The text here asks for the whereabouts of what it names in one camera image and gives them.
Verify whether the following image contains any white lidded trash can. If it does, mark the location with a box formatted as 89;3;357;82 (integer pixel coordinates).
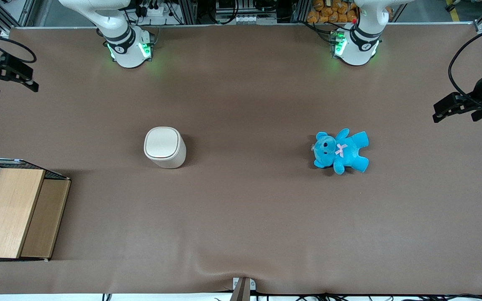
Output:
143;126;187;169

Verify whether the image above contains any blue teddy bear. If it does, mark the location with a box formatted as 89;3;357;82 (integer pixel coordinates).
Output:
312;128;370;175

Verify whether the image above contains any white power strip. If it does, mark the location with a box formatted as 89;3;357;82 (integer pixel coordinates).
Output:
140;3;172;18

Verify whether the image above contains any brown table cloth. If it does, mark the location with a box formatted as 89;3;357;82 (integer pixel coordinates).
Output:
0;23;482;296

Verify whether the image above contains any black looped cable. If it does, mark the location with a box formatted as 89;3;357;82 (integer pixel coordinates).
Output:
448;24;482;105
0;37;37;64

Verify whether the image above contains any wooden shelf with wire grid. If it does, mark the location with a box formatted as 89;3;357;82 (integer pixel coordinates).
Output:
0;157;72;263

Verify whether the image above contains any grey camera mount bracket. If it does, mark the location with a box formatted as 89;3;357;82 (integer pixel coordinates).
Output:
229;277;257;301

